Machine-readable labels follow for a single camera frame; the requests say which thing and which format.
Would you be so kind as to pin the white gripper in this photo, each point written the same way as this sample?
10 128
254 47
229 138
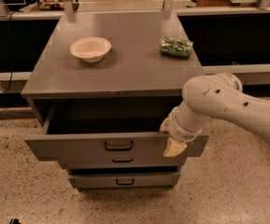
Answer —
178 131

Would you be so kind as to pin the grey top drawer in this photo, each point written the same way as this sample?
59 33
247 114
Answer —
61 141

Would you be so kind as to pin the grey drawer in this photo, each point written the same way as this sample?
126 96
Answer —
123 162
61 141
124 180

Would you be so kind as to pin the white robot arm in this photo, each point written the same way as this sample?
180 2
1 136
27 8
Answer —
205 98

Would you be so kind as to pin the grey middle drawer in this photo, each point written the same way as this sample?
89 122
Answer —
123 162

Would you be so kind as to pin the grey bottom drawer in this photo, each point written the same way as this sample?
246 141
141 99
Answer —
124 180

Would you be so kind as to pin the grey metal drawer cabinet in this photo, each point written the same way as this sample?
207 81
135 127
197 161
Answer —
131 90

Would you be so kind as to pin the green snack bag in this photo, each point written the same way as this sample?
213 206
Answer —
180 48

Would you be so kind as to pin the white paper bowl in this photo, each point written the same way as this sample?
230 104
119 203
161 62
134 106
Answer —
90 49

